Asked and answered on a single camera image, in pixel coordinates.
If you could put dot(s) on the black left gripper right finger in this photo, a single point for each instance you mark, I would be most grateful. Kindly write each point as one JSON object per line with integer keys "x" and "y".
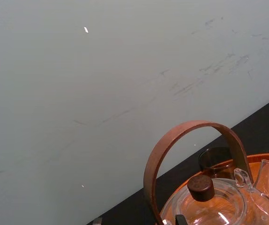
{"x": 180, "y": 220}

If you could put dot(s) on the black table cloth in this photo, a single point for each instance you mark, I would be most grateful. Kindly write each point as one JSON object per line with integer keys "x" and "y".
{"x": 261, "y": 131}

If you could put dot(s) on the glass lid with dark knob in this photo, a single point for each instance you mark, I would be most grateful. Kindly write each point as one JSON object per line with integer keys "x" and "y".
{"x": 201, "y": 188}

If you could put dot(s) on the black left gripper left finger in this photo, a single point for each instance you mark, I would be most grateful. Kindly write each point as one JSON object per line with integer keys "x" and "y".
{"x": 98, "y": 222}

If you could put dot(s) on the smoky glass cup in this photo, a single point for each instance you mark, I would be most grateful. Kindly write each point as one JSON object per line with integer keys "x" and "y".
{"x": 209, "y": 159}

